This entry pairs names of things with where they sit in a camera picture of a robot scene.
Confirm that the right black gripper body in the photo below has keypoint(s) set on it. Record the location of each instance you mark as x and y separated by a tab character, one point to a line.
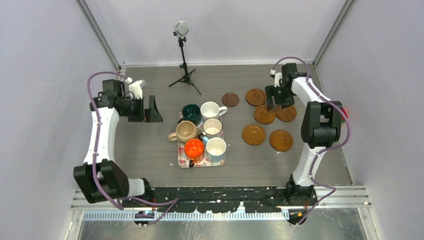
283	96

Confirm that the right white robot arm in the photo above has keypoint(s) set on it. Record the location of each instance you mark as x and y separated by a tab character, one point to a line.
320	128

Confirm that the orange mug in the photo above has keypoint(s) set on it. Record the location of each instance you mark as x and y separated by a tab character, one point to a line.
194	149

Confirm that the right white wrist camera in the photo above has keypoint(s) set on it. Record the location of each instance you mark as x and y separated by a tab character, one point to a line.
277	77

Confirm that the dark brown wooden coaster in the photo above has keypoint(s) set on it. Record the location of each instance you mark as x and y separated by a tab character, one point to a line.
230	99

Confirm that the dark green mug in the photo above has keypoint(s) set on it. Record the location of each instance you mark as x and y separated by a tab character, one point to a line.
192	112

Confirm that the white mug brown rim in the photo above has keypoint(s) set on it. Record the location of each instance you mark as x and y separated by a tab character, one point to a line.
212	127

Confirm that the microphone on black tripod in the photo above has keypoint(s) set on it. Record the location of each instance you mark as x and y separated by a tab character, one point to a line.
180	30

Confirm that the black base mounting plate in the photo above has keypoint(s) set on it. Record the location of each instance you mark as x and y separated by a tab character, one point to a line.
219	200

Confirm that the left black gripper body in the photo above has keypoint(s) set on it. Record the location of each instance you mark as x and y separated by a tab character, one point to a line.
137	110

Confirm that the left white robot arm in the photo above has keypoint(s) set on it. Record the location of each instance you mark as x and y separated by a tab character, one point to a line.
99	174

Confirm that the white light blue mug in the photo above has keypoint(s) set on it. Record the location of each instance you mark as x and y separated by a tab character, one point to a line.
216	149

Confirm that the beige mug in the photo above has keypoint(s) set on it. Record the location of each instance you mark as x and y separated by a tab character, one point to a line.
185	130

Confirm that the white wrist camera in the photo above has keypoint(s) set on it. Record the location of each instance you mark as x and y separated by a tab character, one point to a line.
277	77
136	87

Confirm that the white mug blue base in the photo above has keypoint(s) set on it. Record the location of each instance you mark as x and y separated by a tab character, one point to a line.
211	109

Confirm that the colourful toy block stack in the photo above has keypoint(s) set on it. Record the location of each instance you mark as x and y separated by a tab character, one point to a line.
344	115

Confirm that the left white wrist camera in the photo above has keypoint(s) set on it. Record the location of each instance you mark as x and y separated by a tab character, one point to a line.
136	87

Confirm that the floral serving tray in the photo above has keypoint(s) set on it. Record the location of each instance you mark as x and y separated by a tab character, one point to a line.
183	160

